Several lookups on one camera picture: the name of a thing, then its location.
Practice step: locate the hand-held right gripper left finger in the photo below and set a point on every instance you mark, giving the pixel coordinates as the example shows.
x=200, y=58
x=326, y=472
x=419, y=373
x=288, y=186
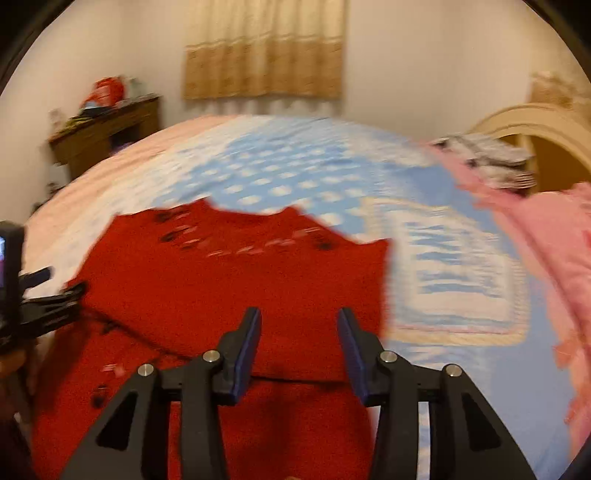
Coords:
x=247, y=350

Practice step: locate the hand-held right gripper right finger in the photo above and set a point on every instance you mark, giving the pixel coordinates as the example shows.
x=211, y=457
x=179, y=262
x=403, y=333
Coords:
x=352, y=355

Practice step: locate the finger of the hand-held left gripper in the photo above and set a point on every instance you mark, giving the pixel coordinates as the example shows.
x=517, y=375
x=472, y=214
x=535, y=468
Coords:
x=37, y=277
x=64, y=304

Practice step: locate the red knit sweater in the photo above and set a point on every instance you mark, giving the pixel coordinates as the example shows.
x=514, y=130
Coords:
x=207, y=295

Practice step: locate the brown wooden desk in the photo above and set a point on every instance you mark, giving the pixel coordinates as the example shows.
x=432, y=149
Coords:
x=104, y=134

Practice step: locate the blue white printed blanket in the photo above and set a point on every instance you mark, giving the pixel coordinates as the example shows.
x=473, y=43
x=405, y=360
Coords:
x=300, y=161

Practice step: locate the red bag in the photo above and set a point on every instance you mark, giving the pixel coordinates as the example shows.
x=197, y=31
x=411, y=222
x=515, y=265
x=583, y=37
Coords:
x=106, y=90

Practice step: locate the pink quilt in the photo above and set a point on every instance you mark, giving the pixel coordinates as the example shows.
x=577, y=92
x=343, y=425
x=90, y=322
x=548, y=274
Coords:
x=545, y=240

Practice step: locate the grey white patterned cloth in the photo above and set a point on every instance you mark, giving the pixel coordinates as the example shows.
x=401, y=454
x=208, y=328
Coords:
x=489, y=154

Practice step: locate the cream arched headboard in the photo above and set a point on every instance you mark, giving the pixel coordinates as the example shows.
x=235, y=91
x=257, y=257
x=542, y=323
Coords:
x=554, y=134

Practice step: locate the beige patterned curtain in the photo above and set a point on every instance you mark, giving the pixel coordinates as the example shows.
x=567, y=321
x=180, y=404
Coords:
x=265, y=50

